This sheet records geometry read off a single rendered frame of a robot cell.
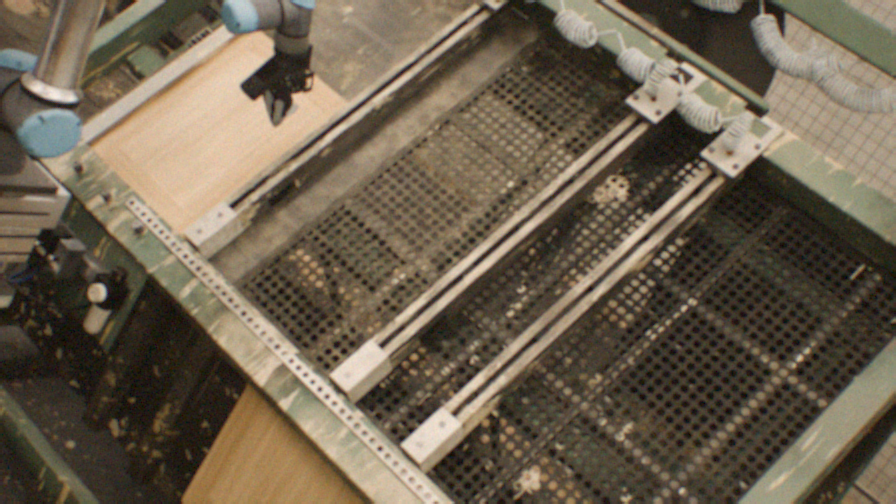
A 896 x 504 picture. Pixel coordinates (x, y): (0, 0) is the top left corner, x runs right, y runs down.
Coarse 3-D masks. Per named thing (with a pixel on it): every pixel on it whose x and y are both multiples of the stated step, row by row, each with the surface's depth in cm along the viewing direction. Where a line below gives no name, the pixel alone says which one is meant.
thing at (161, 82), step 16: (224, 32) 328; (192, 48) 326; (208, 48) 325; (224, 48) 328; (176, 64) 323; (192, 64) 323; (160, 80) 321; (176, 80) 322; (128, 96) 319; (144, 96) 318; (112, 112) 316; (128, 112) 316; (96, 128) 314; (112, 128) 316
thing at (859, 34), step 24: (768, 0) 320; (792, 0) 316; (816, 0) 313; (840, 0) 310; (816, 24) 313; (840, 24) 309; (864, 24) 306; (864, 48) 306; (888, 48) 303; (888, 72) 303; (456, 264) 342; (888, 432) 319
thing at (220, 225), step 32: (480, 0) 317; (448, 32) 316; (480, 32) 320; (416, 64) 314; (448, 64) 318; (384, 96) 306; (320, 128) 303; (352, 128) 304; (288, 160) 300; (320, 160) 303; (256, 192) 294; (288, 192) 301; (192, 224) 291; (224, 224) 290
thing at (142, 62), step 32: (128, 64) 337; (160, 64) 334; (544, 96) 315; (544, 128) 317; (672, 192) 294; (352, 256) 295; (384, 256) 294; (768, 256) 284; (416, 288) 288; (800, 320) 281; (864, 320) 271; (512, 416) 273; (544, 416) 268; (768, 416) 265; (544, 448) 270; (576, 448) 263
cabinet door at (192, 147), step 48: (240, 48) 327; (192, 96) 320; (240, 96) 318; (336, 96) 315; (96, 144) 314; (144, 144) 313; (192, 144) 311; (240, 144) 310; (288, 144) 308; (144, 192) 304; (192, 192) 303
